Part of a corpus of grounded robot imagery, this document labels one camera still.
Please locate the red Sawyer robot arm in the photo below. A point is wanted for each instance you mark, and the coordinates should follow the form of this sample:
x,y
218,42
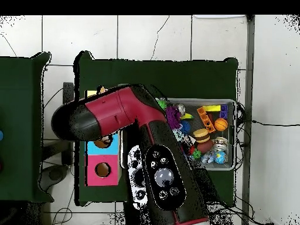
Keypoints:
x,y
112,112

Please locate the wooden box with three holes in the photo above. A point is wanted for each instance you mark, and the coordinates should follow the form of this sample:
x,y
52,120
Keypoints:
x,y
103,171

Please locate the clear mesh bin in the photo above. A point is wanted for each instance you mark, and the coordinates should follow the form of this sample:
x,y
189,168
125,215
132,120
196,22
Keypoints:
x,y
222,166

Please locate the green spiky rubber ball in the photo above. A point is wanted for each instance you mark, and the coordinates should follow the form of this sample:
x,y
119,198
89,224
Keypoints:
x,y
162,104

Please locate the purple spiky toy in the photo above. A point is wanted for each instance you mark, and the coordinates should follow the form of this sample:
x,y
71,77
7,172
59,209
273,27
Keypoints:
x,y
173,117

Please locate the blue spiky rubber ball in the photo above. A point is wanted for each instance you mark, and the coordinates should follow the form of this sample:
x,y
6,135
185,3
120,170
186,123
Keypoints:
x,y
185,126

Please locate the brown burger toy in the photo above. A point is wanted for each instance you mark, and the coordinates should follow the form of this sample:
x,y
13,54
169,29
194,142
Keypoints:
x,y
201,135

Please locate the dark green table cloth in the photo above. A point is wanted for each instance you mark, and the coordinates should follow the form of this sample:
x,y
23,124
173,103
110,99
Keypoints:
x,y
175,75

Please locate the orange plastic brick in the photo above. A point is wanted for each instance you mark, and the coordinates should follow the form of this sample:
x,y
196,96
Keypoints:
x,y
205,119

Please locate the yellow plastic block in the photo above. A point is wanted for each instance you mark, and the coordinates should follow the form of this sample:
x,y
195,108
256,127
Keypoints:
x,y
212,108

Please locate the orange basketball toy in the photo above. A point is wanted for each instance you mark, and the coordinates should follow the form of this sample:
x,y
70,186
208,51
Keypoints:
x,y
221,124

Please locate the blue globe ball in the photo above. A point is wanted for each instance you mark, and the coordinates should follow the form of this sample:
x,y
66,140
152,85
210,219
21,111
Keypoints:
x,y
220,157

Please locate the black stand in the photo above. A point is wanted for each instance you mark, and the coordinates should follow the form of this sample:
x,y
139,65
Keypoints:
x,y
68,93

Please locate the green covered side table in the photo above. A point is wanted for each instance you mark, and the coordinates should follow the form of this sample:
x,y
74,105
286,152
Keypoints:
x,y
18,105

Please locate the blue disc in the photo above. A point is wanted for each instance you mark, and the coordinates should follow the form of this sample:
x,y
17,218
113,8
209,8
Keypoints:
x,y
1,136

